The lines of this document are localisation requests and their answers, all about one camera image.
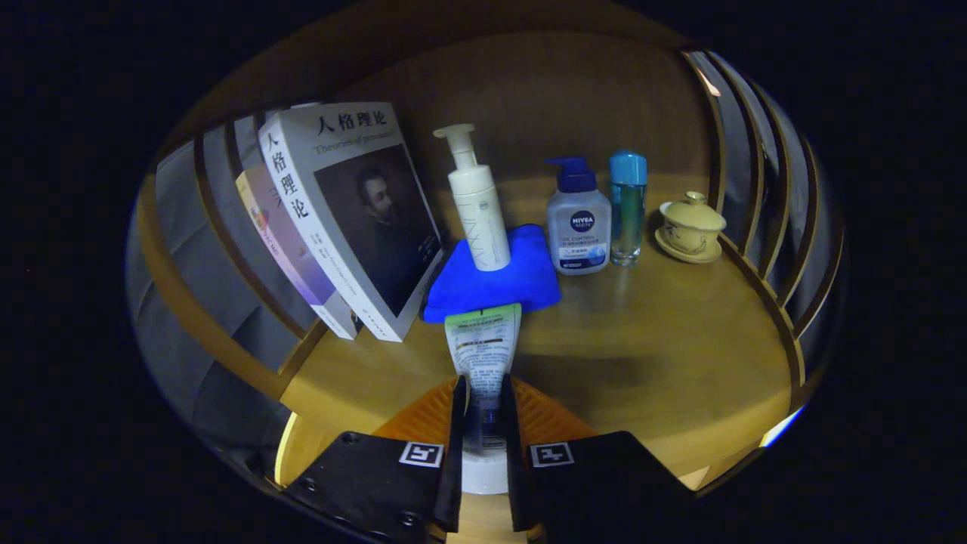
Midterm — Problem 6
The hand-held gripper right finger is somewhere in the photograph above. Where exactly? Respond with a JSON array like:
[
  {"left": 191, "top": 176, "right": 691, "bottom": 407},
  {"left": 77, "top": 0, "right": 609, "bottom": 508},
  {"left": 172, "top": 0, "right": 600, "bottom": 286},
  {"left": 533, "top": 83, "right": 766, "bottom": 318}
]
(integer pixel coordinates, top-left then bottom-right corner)
[{"left": 499, "top": 374, "right": 696, "bottom": 541}]

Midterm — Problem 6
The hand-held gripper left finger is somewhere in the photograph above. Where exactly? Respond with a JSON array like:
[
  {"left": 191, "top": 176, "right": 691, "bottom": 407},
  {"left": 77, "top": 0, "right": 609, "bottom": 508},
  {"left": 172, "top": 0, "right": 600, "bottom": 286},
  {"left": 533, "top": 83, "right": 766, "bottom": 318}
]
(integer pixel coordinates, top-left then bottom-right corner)
[{"left": 283, "top": 376, "right": 469, "bottom": 543}]

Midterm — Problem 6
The white squeeze tube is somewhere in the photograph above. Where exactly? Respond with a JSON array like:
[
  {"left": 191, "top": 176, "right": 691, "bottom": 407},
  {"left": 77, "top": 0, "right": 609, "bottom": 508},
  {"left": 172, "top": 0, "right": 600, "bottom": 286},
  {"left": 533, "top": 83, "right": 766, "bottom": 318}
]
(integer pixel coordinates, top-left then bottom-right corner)
[{"left": 444, "top": 303, "right": 523, "bottom": 496}]

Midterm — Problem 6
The wooden countertop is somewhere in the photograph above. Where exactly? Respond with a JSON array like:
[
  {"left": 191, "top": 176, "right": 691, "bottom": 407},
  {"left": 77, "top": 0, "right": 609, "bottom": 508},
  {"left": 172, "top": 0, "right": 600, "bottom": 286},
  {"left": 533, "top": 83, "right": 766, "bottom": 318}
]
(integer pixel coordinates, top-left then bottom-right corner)
[{"left": 276, "top": 174, "right": 805, "bottom": 544}]

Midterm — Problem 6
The brown wooden cabinet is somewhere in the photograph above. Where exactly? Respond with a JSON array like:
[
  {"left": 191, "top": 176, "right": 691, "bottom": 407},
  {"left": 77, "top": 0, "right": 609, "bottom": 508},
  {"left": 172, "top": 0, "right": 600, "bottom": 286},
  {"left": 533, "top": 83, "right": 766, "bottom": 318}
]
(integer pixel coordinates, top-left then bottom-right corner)
[{"left": 125, "top": 0, "right": 847, "bottom": 499}]

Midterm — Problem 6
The blue folded cloth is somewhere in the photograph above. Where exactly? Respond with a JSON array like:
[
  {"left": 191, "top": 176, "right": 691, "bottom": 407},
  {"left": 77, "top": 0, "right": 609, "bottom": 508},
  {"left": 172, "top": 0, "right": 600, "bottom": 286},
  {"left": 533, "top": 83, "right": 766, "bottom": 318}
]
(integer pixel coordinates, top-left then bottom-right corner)
[{"left": 422, "top": 223, "right": 563, "bottom": 324}]

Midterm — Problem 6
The white bottle with blue pump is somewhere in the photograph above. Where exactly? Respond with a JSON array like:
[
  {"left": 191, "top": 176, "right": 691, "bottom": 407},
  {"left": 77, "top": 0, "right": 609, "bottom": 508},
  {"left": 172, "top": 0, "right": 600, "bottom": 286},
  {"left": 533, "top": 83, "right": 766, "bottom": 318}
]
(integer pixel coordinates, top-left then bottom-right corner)
[{"left": 545, "top": 156, "right": 612, "bottom": 277}]

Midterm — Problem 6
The yellow saucer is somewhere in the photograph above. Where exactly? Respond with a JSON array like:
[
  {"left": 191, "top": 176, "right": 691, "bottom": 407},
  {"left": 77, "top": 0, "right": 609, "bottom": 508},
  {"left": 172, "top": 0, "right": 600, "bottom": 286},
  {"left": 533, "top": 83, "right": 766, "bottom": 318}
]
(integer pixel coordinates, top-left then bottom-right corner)
[{"left": 654, "top": 227, "right": 724, "bottom": 264}]

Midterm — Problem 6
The teal glass bottle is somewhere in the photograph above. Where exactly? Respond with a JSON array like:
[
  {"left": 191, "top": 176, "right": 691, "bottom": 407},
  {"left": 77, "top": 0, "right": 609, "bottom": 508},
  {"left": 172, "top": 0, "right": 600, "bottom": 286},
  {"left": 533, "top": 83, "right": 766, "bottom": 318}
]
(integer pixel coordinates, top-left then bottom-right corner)
[{"left": 609, "top": 150, "right": 648, "bottom": 267}]

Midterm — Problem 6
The purple book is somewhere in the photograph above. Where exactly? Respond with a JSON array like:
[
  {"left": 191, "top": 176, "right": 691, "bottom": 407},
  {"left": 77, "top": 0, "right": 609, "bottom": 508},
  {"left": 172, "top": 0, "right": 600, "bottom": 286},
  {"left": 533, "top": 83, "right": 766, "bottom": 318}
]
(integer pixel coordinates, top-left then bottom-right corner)
[{"left": 235, "top": 165, "right": 363, "bottom": 341}]

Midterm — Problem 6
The thick white book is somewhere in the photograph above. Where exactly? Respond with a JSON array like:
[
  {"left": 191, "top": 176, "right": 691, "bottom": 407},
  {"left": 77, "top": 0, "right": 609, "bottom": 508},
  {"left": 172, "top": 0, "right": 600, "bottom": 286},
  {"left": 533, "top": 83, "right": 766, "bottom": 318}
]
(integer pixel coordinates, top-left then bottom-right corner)
[{"left": 258, "top": 102, "right": 445, "bottom": 343}]

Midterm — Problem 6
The yellow lidded teacup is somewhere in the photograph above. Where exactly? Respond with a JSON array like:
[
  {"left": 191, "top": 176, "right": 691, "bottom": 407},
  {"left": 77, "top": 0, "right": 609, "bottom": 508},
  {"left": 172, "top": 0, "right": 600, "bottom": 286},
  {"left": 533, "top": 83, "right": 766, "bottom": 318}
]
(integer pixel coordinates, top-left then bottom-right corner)
[{"left": 660, "top": 191, "right": 728, "bottom": 255}]

